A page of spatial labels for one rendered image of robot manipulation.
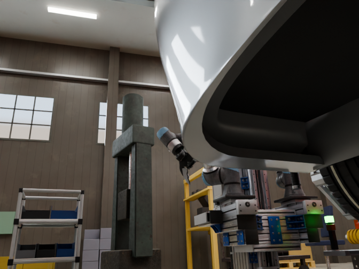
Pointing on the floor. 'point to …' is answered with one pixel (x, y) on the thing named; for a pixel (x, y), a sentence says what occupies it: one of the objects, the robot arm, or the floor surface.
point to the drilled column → (355, 261)
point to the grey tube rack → (65, 256)
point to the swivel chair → (326, 234)
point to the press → (132, 194)
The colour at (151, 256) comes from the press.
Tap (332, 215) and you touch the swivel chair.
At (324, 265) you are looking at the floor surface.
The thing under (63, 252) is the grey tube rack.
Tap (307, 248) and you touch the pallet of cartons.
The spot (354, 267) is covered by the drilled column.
